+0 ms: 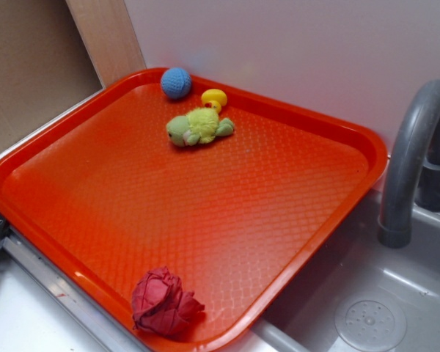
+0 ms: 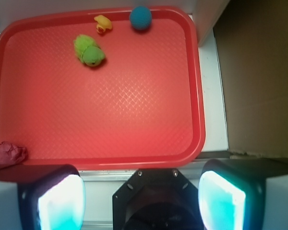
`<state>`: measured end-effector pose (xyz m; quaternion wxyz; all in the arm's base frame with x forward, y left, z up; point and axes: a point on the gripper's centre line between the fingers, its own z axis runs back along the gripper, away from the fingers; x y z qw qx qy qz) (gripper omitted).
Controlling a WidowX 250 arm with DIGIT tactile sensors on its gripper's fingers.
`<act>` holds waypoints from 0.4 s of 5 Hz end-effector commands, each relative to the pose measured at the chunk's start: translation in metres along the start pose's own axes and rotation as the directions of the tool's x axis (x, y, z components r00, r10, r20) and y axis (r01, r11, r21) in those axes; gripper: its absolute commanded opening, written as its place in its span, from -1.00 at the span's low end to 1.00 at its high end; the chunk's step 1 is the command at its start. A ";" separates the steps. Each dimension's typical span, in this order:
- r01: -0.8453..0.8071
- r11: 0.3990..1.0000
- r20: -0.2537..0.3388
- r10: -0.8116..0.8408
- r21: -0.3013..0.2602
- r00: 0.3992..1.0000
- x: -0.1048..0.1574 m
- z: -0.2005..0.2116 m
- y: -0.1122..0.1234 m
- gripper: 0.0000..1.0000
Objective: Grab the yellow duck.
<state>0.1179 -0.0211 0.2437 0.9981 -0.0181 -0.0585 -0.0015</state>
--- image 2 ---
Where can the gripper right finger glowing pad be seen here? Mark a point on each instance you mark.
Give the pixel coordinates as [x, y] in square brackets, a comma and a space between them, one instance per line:
[244, 194]

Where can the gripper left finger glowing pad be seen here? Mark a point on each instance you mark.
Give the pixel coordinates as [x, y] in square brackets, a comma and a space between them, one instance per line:
[41, 197]

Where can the yellow rubber duck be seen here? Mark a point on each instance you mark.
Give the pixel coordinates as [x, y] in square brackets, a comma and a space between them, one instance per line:
[103, 24]

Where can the crumpled red paper ball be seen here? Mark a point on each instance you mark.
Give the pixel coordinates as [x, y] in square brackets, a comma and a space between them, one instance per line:
[12, 154]

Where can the red plastic tray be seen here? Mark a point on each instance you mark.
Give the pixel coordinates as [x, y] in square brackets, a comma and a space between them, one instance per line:
[142, 107]

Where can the green plush toy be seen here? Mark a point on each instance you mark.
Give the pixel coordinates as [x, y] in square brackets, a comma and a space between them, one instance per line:
[88, 51]

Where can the brown cardboard box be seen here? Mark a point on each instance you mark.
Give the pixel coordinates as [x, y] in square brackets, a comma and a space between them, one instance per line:
[252, 44]

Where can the blue ball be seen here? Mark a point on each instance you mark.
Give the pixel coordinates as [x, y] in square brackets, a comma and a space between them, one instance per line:
[140, 18]

